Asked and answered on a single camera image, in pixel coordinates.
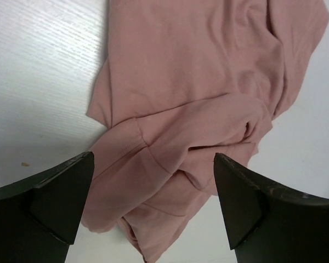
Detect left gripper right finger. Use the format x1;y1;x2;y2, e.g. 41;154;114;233
214;153;329;263

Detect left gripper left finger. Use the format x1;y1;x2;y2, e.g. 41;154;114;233
0;152;94;262

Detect pink t shirt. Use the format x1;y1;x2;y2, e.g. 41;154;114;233
82;1;329;262

